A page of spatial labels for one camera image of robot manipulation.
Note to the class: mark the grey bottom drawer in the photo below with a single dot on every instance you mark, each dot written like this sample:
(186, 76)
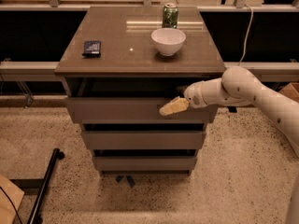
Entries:
(144, 164)

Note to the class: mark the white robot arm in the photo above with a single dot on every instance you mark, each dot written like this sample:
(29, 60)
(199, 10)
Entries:
(237, 86)

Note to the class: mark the grey middle drawer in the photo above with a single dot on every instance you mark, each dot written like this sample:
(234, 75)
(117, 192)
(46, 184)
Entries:
(143, 140)

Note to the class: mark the blue tape cross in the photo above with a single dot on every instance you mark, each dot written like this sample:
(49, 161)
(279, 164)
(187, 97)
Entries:
(129, 180)

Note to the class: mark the cardboard box left corner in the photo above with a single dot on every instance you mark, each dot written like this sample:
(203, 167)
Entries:
(10, 200)

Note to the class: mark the green soda can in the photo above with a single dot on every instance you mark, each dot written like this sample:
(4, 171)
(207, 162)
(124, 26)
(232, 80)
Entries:
(170, 16)

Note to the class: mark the brown drawer cabinet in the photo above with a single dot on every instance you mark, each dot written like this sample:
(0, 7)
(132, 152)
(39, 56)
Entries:
(131, 67)

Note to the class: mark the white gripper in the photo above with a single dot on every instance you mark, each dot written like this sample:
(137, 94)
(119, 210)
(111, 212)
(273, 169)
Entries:
(193, 96)

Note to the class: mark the dark blue snack packet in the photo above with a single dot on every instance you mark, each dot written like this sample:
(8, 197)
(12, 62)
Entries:
(92, 48)

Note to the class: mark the grey drawer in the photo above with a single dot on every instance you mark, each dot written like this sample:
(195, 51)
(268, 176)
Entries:
(143, 140)
(144, 164)
(132, 110)

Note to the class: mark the metal window railing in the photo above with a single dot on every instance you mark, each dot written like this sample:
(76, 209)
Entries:
(42, 71)

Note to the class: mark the white ceramic bowl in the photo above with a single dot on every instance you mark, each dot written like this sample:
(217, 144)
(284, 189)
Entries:
(168, 41)

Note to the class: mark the black metal stand leg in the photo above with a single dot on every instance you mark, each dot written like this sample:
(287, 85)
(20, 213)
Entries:
(38, 187)

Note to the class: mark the grey top drawer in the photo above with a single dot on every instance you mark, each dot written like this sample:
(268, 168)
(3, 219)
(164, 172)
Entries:
(132, 110)

